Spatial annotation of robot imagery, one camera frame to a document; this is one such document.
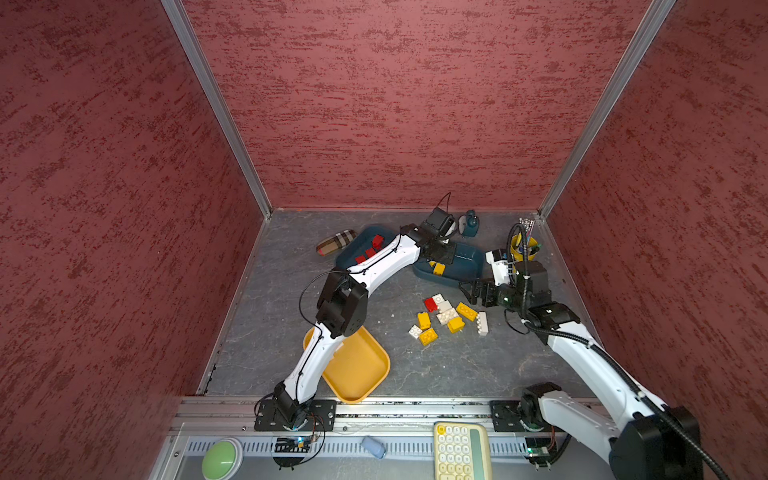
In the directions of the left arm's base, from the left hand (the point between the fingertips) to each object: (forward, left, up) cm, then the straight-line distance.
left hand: (449, 259), depth 92 cm
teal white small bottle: (+20, -10, -5) cm, 23 cm away
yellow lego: (+2, +2, -9) cm, 10 cm away
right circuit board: (-48, -19, -12) cm, 53 cm away
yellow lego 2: (-12, -6, -11) cm, 18 cm away
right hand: (-12, -4, +3) cm, 13 cm away
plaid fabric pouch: (+13, +39, -9) cm, 42 cm away
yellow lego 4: (-16, +8, -10) cm, 21 cm away
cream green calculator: (-49, +1, -10) cm, 50 cm away
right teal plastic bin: (+6, -9, -13) cm, 17 cm away
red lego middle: (-10, +5, -12) cm, 16 cm away
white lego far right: (-17, -10, -11) cm, 22 cm away
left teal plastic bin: (+14, +31, -8) cm, 35 cm away
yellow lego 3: (-17, -2, -10) cm, 20 cm away
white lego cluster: (-12, +1, -11) cm, 16 cm away
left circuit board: (-48, +42, -13) cm, 65 cm away
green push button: (-51, +57, -11) cm, 77 cm away
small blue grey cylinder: (-48, +22, -10) cm, 54 cm away
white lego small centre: (-19, +11, -11) cm, 25 cm away
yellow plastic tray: (-30, +27, -12) cm, 42 cm away
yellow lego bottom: (-21, +7, -11) cm, 25 cm away
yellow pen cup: (+7, -23, -1) cm, 25 cm away
